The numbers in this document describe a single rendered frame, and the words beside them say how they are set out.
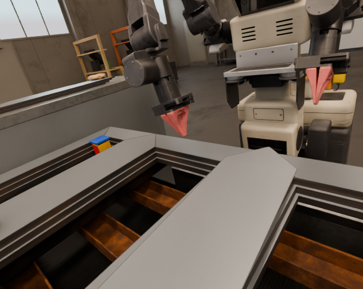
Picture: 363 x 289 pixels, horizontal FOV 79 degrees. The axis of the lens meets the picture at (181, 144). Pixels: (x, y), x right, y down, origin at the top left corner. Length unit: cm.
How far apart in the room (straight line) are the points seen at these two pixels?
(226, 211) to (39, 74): 860
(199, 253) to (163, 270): 6
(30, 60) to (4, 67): 76
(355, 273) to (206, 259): 35
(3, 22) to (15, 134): 790
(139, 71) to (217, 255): 37
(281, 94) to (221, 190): 58
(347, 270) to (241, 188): 28
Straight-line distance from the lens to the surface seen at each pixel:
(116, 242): 73
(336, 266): 63
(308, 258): 63
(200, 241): 40
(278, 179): 53
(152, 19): 58
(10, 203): 77
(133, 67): 50
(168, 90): 55
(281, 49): 89
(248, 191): 49
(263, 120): 100
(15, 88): 857
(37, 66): 888
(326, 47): 59
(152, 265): 39
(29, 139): 105
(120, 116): 122
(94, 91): 114
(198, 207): 46
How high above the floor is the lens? 117
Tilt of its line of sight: 24 degrees down
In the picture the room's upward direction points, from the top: 12 degrees counter-clockwise
